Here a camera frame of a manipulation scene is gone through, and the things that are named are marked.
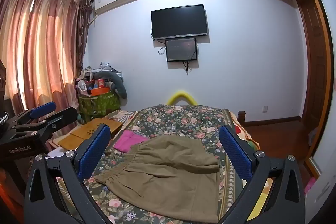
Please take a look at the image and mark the yellow foam tube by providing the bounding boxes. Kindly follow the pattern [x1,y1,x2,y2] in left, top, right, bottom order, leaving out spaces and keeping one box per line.
[167,91,196,106]

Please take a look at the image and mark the small wall monitor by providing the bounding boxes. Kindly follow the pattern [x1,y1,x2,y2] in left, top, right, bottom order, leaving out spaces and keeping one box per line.
[165,37,198,62]

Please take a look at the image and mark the green storage box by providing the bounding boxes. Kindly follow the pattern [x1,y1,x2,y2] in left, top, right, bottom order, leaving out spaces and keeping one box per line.
[78,91,122,122]

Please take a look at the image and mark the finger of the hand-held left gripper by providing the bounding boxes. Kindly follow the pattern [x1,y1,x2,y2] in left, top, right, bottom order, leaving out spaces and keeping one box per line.
[15,107,78,139]
[10,102,57,124]

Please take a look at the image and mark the wooden lap table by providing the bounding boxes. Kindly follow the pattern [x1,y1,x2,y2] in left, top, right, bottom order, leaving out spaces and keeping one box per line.
[58,118,124,148]

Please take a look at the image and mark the orange box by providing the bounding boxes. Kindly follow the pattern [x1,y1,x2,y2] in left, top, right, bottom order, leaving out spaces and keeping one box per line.
[91,86,111,96]

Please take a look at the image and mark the striped cloth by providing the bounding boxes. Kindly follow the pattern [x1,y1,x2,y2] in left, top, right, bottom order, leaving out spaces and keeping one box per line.
[108,110,137,123]

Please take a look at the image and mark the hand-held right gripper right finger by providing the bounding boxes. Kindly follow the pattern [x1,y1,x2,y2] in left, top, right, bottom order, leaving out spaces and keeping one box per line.
[218,125,306,224]

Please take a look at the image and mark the wall television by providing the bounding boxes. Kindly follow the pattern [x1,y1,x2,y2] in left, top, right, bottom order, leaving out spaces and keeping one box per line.
[151,4,209,41]

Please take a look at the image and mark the grey plush toy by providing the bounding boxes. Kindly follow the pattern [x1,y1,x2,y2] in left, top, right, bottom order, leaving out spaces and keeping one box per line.
[93,70,128,99]

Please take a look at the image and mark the pink cloth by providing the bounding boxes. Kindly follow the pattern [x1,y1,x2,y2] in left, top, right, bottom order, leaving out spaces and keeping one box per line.
[113,130,150,153]

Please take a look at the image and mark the pink curtain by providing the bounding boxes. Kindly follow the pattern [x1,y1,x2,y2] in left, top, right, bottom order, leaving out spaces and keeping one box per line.
[0,0,93,115]

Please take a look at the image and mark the floral bedspread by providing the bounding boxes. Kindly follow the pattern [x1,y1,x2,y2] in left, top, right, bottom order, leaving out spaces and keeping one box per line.
[55,105,253,224]

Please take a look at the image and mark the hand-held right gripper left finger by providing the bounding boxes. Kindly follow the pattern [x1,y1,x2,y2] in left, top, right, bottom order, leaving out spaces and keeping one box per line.
[24,124,116,224]

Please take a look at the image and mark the pile of clothes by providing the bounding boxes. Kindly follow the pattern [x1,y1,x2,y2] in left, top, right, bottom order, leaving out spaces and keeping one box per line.
[81,61,124,81]

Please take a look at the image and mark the wooden door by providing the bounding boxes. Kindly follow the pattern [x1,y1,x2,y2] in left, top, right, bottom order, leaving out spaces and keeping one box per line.
[295,0,334,161]

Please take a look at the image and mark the colourful fleece blanket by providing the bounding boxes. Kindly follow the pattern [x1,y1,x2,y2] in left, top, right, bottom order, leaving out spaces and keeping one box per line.
[228,109,274,217]

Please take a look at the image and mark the khaki pants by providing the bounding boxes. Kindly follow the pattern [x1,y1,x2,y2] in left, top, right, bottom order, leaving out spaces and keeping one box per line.
[93,135,220,223]

